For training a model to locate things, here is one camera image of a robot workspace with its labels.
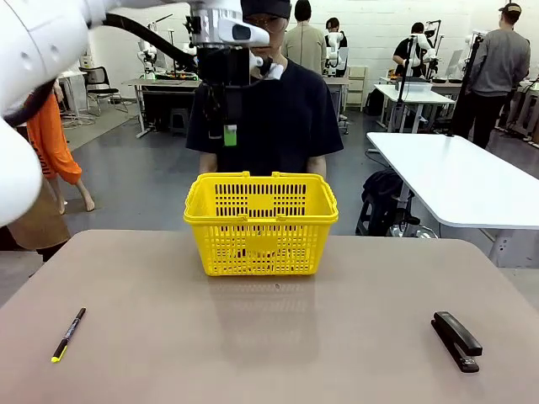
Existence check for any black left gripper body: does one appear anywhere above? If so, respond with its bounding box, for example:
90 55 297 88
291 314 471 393
197 45 252 89

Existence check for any person in black t-shirt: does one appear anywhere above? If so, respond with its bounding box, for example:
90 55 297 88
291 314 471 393
184 0 344 176

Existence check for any person in beige jacket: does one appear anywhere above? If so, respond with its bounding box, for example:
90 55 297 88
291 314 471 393
280 0 328 77

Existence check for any yellow plastic shopping basket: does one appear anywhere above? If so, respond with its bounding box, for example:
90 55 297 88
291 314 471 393
183 170 340 278

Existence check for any person behind white robot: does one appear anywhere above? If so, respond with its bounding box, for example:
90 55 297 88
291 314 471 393
324 17 349 51

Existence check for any background person black t-shirt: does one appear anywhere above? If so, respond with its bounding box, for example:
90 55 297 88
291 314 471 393
392 23 427 79

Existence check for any person in grey sweater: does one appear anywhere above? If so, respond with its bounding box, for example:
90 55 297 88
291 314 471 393
452 3 532 149

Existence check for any small grey plastic stool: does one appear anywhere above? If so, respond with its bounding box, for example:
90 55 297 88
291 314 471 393
169 107 190 136

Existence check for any grey workbench table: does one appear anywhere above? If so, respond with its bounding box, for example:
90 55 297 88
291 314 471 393
125 77 201 139

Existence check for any black office chair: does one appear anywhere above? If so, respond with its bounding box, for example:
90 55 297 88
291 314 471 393
78 66 130 117

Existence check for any light wooden shelf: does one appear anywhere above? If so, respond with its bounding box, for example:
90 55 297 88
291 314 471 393
347 65 370 111

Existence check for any black backpack on stool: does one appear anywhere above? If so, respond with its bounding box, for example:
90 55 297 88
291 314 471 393
355 167 416 237

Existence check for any white background desk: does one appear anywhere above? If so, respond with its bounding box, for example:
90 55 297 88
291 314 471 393
372 82 458 132

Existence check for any brown fabric object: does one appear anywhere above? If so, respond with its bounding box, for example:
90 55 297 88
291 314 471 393
7 180 72 250

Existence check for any white robot with black stand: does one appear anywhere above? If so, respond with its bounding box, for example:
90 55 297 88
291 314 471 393
406 19 447 81

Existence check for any large white table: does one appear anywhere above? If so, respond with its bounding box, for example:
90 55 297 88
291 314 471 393
366 131 539 268

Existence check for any black yellow highlighter pen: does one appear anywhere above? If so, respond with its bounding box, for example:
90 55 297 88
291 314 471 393
51 306 88 364

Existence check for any black stapler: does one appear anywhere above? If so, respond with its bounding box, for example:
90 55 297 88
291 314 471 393
430 311 484 374

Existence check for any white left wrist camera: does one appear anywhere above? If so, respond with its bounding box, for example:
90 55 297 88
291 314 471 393
248 52 284 81

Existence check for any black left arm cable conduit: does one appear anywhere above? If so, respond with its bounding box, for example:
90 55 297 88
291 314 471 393
3 12 201 127

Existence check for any black camera stand pole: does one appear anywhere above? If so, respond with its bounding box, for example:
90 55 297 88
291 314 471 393
446 29 489 138

